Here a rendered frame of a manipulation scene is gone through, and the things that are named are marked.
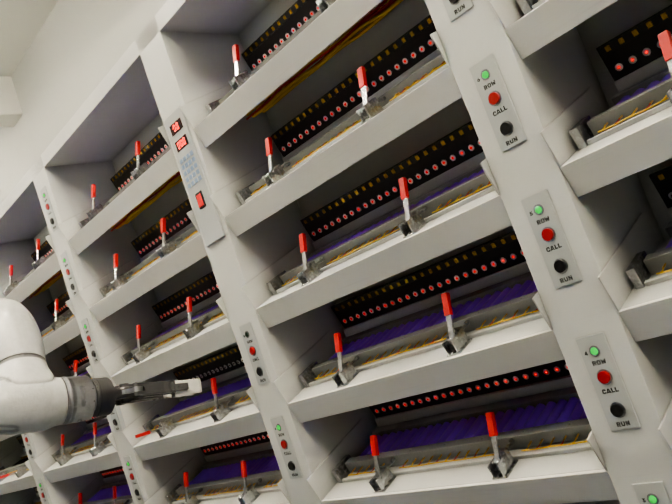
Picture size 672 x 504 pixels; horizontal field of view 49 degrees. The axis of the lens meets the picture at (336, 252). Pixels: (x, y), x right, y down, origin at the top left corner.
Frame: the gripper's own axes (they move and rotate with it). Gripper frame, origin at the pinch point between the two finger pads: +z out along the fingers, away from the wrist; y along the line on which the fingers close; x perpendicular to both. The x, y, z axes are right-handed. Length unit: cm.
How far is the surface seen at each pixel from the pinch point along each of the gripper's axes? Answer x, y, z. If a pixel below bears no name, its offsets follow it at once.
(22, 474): -7, -139, 9
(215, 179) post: 37.0, 27.1, -1.7
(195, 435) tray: -9.6, -10.6, 7.4
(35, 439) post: 2, -113, 5
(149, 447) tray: -9.6, -34.4, 7.4
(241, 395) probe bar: -3.3, 2.8, 12.6
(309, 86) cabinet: 53, 42, 14
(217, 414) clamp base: -6.5, 0.7, 7.1
